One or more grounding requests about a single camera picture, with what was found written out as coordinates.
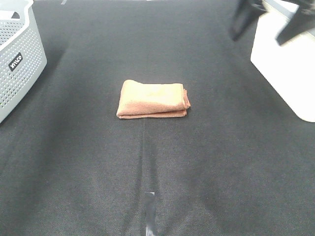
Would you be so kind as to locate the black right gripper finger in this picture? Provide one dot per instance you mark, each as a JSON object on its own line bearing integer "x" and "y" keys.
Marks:
{"x": 303, "y": 20}
{"x": 246, "y": 13}

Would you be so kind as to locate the brown towel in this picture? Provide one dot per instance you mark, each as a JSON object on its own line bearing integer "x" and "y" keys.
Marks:
{"x": 138, "y": 100}

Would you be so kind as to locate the white storage box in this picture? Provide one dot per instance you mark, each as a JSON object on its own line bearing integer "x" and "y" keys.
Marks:
{"x": 289, "y": 68}

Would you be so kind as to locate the black table cloth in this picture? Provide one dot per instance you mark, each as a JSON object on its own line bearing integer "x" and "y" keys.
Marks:
{"x": 240, "y": 163}

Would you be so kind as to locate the grey tape strip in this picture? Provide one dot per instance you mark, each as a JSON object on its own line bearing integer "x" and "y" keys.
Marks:
{"x": 150, "y": 214}

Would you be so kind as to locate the grey perforated laundry basket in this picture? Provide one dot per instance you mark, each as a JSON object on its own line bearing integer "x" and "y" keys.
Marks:
{"x": 22, "y": 56}

